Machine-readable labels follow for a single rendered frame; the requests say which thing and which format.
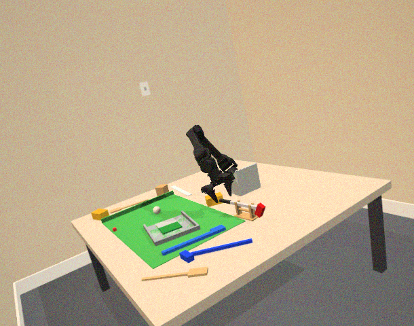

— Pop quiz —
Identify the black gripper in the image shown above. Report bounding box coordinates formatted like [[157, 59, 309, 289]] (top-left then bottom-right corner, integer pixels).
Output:
[[201, 169, 235, 203]]

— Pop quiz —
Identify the orange flat block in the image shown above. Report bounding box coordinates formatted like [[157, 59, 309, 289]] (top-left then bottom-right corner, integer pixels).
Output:
[[91, 209, 110, 220], [205, 192, 223, 207]]

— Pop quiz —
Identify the tan cube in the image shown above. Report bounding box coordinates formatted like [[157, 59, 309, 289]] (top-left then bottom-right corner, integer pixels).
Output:
[[155, 184, 169, 196]]

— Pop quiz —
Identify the green putting mat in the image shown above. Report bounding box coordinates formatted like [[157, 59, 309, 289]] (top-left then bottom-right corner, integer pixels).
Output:
[[102, 194, 245, 269]]

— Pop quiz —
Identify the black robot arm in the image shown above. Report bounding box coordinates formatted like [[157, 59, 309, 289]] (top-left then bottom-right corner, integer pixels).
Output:
[[186, 125, 238, 184]]

